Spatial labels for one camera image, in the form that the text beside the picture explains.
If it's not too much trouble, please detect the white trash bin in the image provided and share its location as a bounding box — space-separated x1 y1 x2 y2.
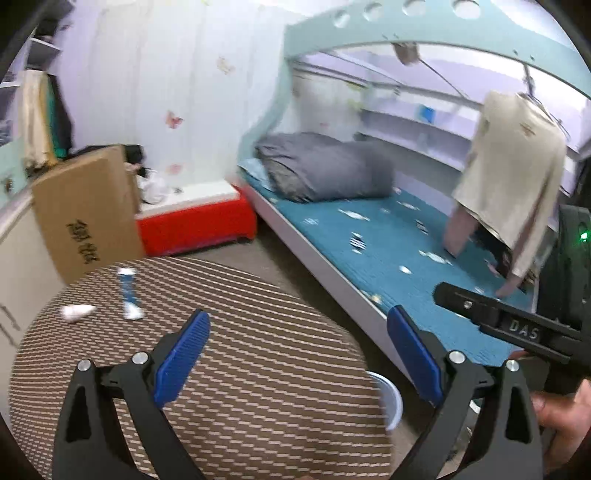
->
367 371 404 432

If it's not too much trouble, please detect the teal bunk bed frame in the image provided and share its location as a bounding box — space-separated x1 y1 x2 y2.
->
238 1 590 160

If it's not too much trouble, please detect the red storage bench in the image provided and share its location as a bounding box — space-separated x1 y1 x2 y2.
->
136 180 257 257

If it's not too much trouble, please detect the white plastic bag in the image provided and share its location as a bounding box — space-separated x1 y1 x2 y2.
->
136 170 169 205

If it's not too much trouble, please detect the teal bed mattress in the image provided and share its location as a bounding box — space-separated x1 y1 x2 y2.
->
239 159 513 365

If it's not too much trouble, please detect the brown dotted tablecloth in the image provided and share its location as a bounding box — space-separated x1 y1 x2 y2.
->
9 258 392 479

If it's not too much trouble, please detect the grey folded quilt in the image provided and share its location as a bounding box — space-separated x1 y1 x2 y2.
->
256 132 394 203

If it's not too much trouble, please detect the hanging clothes bundle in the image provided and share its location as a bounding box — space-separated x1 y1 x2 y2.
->
19 69 72 174

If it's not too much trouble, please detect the blue white tube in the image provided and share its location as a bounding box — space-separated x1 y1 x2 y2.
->
117 267 144 321

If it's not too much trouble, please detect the crumpled white tissue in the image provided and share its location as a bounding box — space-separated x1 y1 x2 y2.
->
60 304 96 323

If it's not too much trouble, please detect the right hand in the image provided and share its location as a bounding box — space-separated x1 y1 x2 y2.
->
531 379 590 474

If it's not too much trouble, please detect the beige hanging shirt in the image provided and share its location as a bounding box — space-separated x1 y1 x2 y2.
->
443 91 567 298

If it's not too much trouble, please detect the tall cardboard box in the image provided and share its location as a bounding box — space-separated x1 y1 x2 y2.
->
31 145 144 284

